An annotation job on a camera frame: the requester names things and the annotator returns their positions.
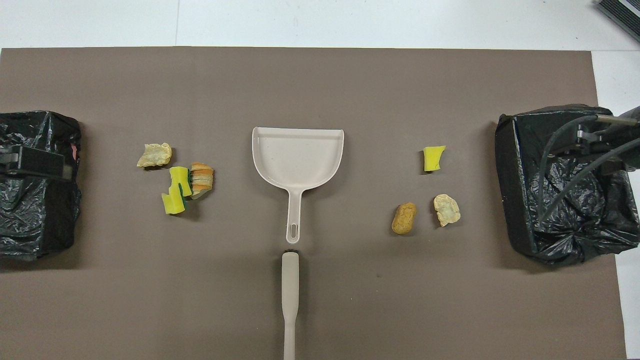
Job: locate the black bagged bin pink mark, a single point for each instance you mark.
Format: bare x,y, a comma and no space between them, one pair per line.
30,210

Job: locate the pale crinkled bread piece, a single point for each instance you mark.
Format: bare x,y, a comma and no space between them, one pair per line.
155,155
446,210

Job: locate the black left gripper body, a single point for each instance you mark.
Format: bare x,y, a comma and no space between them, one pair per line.
40,162

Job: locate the brown bread nugget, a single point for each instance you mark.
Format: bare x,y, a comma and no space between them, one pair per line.
404,218

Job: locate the striped brown bread piece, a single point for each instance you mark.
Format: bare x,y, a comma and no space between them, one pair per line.
202,179

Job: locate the beige plastic dustpan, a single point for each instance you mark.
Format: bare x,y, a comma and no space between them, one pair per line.
297,160

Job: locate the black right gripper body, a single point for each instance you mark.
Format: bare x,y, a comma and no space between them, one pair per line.
630,145

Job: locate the yellow green sponge piece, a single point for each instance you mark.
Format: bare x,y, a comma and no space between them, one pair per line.
172,204

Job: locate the beige brush with black bristles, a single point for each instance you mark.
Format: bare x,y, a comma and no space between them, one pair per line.
290,290

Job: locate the black ribbed object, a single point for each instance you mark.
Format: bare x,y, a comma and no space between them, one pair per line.
625,12

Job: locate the brown table mat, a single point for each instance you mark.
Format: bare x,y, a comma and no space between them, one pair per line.
350,80

